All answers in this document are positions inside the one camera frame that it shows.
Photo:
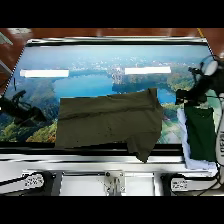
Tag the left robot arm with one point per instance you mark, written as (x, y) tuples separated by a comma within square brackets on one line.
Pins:
[(33, 182)]

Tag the olive green T-shirt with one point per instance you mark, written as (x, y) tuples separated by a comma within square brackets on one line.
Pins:
[(106, 123)]

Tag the dark green garment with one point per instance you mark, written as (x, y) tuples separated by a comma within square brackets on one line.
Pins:
[(200, 133)]

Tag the white garment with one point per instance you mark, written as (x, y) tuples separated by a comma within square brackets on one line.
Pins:
[(197, 165)]

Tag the silver frame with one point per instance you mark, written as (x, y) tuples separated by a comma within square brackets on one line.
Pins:
[(100, 166)]

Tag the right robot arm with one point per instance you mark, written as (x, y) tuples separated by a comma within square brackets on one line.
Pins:
[(220, 133)]

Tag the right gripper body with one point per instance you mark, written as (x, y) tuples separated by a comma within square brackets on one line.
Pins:
[(190, 96)]

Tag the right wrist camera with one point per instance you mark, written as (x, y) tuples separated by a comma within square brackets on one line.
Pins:
[(194, 71)]

